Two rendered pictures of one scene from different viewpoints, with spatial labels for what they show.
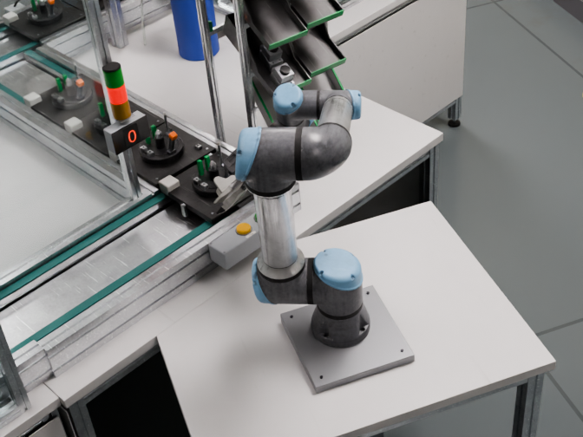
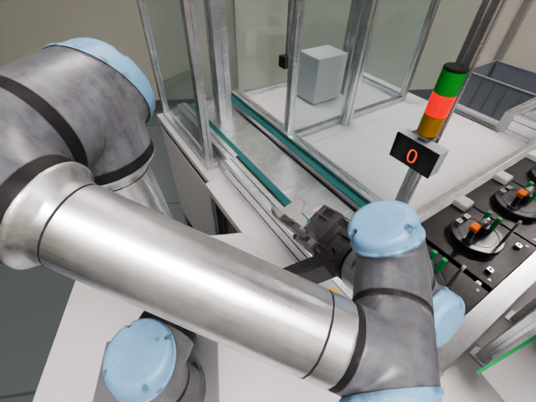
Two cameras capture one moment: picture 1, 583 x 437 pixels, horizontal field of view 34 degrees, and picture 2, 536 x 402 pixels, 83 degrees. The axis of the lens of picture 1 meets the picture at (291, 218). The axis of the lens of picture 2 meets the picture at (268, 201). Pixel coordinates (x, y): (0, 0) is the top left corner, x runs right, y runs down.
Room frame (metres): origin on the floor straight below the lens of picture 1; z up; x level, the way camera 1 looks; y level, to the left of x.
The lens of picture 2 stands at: (1.95, -0.25, 1.64)
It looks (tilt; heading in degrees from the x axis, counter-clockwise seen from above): 44 degrees down; 97
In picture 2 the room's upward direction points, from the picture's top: 2 degrees clockwise
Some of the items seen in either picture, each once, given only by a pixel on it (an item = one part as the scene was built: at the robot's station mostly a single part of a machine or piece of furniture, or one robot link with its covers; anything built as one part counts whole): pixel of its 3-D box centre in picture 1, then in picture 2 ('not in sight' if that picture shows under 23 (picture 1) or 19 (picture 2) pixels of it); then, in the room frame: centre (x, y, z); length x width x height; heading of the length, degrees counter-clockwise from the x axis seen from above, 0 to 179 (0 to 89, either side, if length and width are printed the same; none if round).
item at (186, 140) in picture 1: (160, 140); (481, 227); (2.48, 0.38, 1.01); 0.24 x 0.24 x 0.13; 41
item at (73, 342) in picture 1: (180, 267); (301, 245); (2.00, 0.32, 0.91); 0.89 x 0.06 x 0.11; 131
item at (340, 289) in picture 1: (336, 280); (149, 362); (1.73, -0.09, 1.06); 0.13 x 0.12 x 0.14; 81
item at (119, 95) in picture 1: (116, 92); (440, 103); (2.25, 0.43, 1.34); 0.05 x 0.05 x 0.05
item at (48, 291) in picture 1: (134, 245); (339, 218); (2.11, 0.45, 0.91); 0.84 x 0.28 x 0.10; 131
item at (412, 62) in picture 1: (330, 71); not in sight; (3.76, -0.24, 0.43); 1.11 x 0.68 x 0.86; 131
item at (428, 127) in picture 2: (121, 107); (431, 123); (2.25, 0.43, 1.29); 0.05 x 0.05 x 0.05
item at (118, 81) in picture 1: (113, 75); (450, 80); (2.25, 0.43, 1.39); 0.05 x 0.05 x 0.05
